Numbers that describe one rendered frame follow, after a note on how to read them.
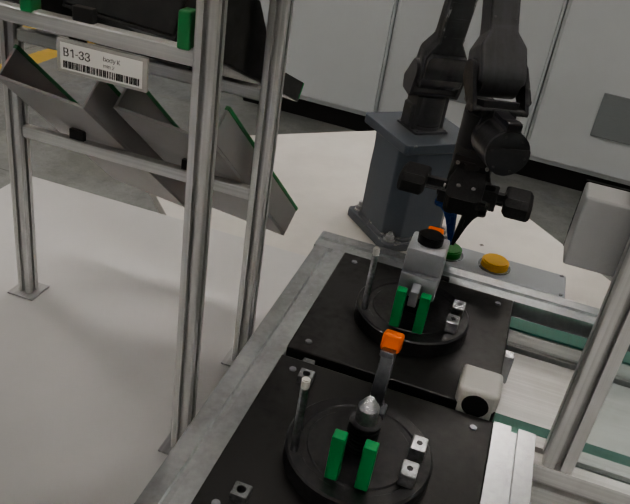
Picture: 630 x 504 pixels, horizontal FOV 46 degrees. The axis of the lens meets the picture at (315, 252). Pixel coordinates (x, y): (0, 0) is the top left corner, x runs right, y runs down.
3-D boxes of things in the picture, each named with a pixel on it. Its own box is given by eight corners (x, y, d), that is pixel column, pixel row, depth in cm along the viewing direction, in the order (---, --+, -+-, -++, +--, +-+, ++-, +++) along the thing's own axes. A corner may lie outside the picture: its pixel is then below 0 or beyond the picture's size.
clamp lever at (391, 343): (366, 398, 75) (386, 327, 74) (385, 404, 74) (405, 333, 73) (360, 409, 71) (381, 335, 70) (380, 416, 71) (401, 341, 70)
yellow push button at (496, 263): (480, 261, 112) (484, 249, 111) (507, 268, 111) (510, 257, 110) (477, 273, 108) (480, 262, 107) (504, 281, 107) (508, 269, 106)
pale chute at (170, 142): (205, 205, 107) (220, 178, 108) (284, 236, 103) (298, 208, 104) (111, 107, 81) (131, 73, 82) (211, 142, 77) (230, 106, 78)
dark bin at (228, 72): (210, 74, 95) (228, 17, 95) (298, 102, 91) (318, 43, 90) (61, 6, 69) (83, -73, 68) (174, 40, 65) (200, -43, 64)
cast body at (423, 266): (406, 267, 93) (418, 218, 89) (441, 277, 92) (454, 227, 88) (392, 301, 85) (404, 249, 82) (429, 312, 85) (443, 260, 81)
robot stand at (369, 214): (412, 207, 145) (434, 110, 135) (453, 245, 134) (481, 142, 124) (346, 213, 139) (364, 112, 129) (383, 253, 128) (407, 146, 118)
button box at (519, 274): (420, 269, 117) (429, 235, 114) (554, 308, 113) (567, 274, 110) (411, 291, 111) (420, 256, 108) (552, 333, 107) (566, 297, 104)
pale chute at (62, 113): (113, 178, 110) (128, 153, 111) (185, 207, 106) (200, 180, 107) (-6, 76, 84) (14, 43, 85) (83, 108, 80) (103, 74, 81)
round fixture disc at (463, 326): (369, 278, 100) (372, 265, 99) (472, 308, 97) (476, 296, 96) (340, 335, 88) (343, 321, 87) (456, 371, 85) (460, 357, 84)
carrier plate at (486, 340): (342, 263, 106) (344, 250, 105) (510, 312, 101) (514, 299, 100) (284, 359, 86) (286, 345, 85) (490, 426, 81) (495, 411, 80)
